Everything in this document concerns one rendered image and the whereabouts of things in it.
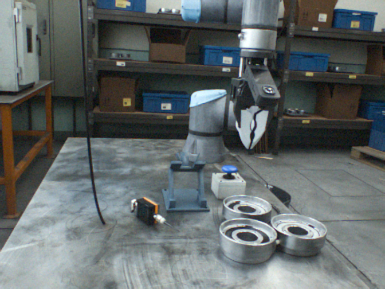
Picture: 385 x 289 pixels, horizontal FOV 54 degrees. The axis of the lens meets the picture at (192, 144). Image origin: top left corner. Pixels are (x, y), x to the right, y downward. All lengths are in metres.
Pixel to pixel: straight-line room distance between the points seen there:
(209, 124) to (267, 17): 0.51
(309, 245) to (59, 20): 4.03
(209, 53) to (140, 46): 0.90
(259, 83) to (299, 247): 0.32
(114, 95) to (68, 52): 0.71
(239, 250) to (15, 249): 0.39
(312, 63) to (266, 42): 3.91
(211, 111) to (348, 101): 3.86
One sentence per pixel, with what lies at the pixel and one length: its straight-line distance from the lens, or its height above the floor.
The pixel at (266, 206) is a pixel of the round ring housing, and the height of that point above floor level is 0.83.
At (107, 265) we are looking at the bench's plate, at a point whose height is 0.80.
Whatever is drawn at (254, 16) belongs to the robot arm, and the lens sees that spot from 0.81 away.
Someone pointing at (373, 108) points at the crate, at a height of 0.59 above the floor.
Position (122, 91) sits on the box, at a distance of 4.17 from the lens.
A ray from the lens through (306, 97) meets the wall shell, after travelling 5.28.
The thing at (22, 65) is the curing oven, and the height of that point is 0.99.
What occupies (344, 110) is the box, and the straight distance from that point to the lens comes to 4.98.
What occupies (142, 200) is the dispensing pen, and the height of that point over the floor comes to 0.84.
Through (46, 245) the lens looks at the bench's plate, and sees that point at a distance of 0.74.
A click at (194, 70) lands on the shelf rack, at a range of 4.15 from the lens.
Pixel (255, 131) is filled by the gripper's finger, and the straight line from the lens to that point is 0.84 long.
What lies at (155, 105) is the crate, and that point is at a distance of 4.23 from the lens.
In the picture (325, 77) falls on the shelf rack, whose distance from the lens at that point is 4.69.
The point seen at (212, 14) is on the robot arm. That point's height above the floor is 1.24.
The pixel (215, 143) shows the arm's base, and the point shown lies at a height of 0.86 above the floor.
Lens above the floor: 1.15
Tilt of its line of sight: 14 degrees down
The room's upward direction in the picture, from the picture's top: 4 degrees clockwise
